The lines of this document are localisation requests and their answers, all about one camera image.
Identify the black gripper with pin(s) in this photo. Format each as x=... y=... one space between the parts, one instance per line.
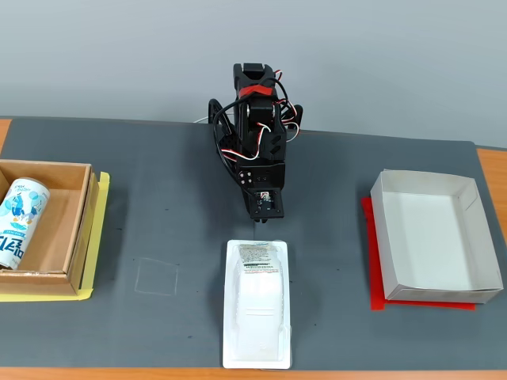
x=264 y=176

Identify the white and blue drink can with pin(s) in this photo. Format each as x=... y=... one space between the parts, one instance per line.
x=21 y=221

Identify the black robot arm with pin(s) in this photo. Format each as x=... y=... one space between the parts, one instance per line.
x=259 y=115

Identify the white cardboard box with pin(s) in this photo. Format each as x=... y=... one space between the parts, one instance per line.
x=428 y=237

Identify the brown cardboard box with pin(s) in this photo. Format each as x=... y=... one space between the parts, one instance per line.
x=55 y=229

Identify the grey table mat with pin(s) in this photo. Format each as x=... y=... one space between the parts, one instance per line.
x=317 y=198

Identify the red tape wrap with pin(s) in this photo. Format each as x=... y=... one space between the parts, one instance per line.
x=257 y=91

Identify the white plastic blister package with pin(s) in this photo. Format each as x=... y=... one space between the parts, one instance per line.
x=257 y=308

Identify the red paper sheet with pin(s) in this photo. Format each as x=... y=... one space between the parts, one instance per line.
x=372 y=257

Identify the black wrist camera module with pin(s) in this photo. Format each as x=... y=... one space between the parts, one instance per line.
x=274 y=206

